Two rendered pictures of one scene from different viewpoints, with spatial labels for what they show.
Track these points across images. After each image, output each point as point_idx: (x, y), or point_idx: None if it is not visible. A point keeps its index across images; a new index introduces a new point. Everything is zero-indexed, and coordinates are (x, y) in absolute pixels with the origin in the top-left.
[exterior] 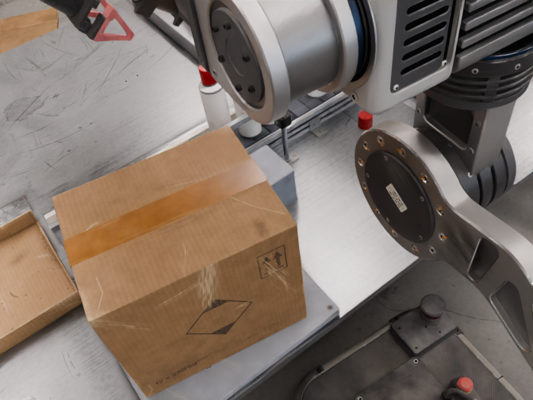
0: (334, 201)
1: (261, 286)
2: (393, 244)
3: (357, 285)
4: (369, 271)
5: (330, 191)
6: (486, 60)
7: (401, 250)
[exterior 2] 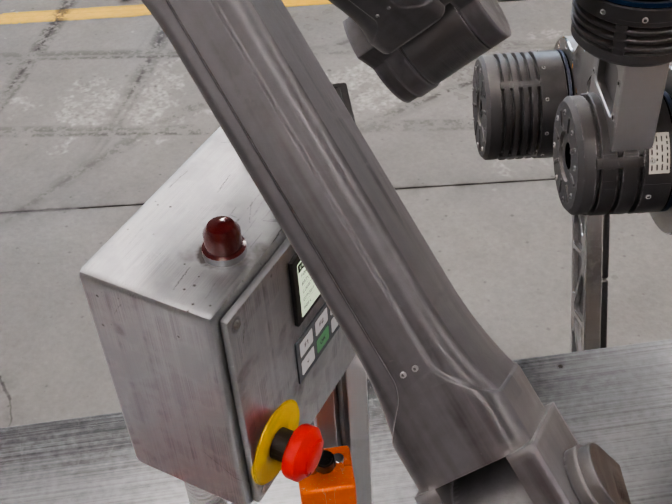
0: (645, 479)
1: None
2: (592, 380)
3: (670, 356)
4: (645, 365)
5: (644, 499)
6: None
7: (586, 369)
